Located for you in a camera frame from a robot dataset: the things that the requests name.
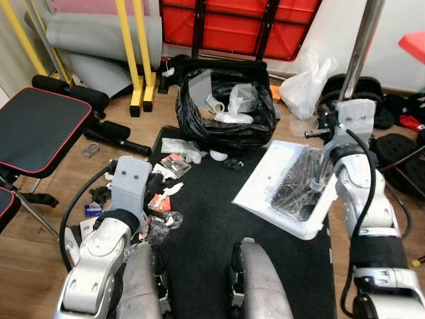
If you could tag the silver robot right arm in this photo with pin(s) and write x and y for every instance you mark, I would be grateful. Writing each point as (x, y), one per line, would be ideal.
(365, 206)

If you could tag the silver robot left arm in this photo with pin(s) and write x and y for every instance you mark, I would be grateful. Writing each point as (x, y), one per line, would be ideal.
(99, 266)

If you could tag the black floor mat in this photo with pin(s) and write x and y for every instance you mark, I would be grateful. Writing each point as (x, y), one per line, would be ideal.
(199, 219)

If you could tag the red black packet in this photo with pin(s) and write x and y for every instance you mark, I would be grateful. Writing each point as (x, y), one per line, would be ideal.
(176, 166)

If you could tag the clear crumpled plastic wrap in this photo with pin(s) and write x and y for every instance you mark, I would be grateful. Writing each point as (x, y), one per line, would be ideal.
(163, 227)

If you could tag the white plastic bag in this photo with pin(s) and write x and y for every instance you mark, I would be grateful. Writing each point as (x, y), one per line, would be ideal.
(305, 86)

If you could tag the clear bubble wrap sheet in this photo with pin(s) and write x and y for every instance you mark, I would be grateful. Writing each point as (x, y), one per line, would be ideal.
(179, 147)

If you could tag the blue white small packet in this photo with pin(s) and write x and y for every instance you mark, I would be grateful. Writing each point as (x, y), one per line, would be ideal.
(93, 209)

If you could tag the white ball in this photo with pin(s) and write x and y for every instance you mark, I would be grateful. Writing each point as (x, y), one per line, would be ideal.
(219, 155)

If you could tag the black rubbish bag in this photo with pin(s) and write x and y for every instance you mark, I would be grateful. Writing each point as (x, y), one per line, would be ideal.
(199, 126)

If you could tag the brown stick yellow tip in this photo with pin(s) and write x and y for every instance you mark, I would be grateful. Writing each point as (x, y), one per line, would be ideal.
(405, 157)

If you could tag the black red-trimmed workout bench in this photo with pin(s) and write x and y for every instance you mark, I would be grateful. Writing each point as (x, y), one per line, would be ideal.
(40, 129)

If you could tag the red folded table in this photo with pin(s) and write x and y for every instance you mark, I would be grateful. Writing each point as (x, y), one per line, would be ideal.
(232, 26)

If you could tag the grey rolled mat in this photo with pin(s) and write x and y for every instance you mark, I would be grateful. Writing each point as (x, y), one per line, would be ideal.
(93, 40)

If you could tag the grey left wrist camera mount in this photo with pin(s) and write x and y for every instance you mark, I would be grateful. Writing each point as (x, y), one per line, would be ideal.
(129, 186)

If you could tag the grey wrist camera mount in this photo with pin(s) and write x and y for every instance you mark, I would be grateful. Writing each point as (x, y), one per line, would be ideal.
(129, 186)
(357, 119)

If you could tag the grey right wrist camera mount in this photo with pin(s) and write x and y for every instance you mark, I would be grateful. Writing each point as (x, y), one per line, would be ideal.
(357, 119)

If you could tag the black plastic bracket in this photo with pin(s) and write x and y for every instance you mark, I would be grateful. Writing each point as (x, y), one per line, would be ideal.
(99, 194)

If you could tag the grey metal bracket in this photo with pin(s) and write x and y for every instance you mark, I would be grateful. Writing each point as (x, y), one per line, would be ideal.
(91, 150)

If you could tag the yellow metal frame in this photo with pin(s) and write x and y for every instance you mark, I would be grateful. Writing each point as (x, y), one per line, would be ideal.
(128, 53)

